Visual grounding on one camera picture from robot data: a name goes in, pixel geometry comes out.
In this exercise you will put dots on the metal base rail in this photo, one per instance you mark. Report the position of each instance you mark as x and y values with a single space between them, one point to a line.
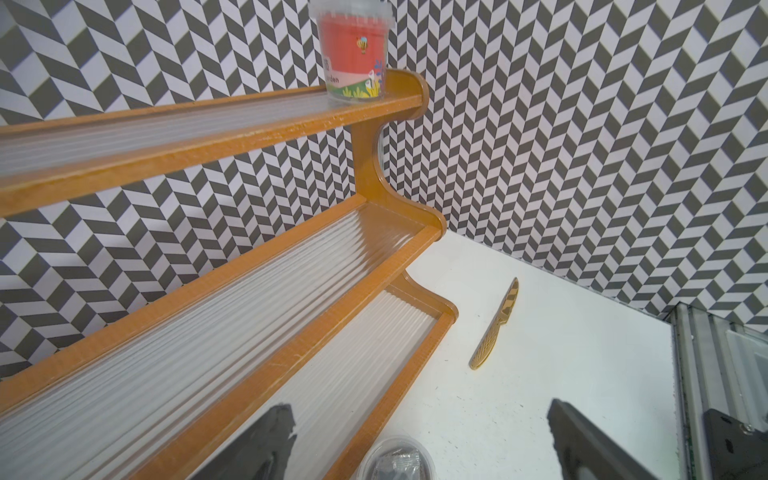
721 389

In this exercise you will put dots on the orange three-tier wooden shelf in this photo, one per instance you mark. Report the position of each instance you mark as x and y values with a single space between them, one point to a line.
324 317

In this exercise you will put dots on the red seed container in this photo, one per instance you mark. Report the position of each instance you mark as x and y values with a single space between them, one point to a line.
353 39

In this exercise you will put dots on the golden patterned knife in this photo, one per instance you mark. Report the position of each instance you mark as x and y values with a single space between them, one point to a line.
502 316

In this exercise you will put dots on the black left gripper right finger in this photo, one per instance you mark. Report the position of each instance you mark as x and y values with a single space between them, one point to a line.
584 451

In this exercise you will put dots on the orange seed container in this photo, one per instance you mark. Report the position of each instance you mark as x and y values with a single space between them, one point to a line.
397 457

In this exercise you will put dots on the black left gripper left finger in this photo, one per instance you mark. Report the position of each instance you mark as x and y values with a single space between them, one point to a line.
262 451

